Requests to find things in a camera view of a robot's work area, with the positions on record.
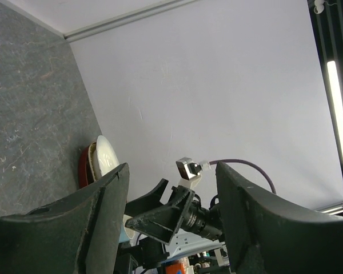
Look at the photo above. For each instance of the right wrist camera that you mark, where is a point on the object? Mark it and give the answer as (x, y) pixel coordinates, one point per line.
(190, 173)

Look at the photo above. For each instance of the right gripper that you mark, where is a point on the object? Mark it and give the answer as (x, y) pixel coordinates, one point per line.
(162, 221)

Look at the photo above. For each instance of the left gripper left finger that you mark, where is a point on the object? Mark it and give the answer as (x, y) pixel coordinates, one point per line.
(76, 234)

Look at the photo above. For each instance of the ceiling light bar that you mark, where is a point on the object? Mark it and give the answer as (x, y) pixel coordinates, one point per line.
(335, 91)

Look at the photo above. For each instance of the red round tray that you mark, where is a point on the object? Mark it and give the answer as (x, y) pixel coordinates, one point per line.
(85, 176)

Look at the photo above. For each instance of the white paper plate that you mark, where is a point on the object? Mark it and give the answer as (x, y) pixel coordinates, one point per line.
(103, 158)

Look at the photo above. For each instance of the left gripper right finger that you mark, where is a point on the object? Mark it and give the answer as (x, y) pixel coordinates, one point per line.
(265, 233)

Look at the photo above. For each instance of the light blue mug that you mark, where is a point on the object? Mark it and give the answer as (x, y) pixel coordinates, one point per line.
(127, 234)

